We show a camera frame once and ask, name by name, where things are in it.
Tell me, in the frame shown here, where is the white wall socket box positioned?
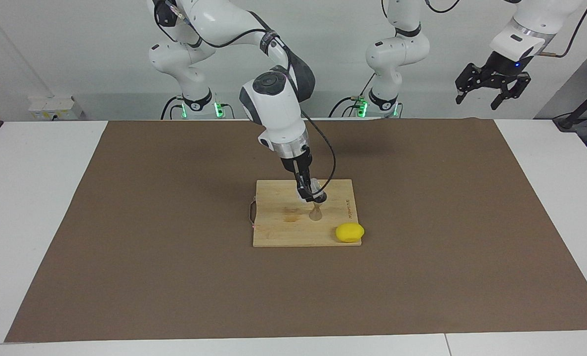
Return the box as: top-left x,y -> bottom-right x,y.
28,95 -> 83,121

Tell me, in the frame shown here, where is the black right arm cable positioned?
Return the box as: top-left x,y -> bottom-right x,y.
153,0 -> 337,194

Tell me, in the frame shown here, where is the black stand pole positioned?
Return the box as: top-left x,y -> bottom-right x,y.
553,79 -> 587,132

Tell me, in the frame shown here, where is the wooden cutting board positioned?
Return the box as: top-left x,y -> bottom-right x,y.
248,179 -> 362,248

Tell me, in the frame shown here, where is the brown table mat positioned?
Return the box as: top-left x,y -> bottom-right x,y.
4,118 -> 587,343

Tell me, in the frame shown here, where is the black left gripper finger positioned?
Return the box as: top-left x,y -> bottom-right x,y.
455,63 -> 487,105
490,73 -> 532,111

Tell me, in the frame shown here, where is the black base cable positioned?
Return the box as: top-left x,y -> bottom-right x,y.
328,74 -> 376,118
161,96 -> 183,120

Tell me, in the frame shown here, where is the yellow lemon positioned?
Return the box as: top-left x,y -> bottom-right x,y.
335,223 -> 365,244

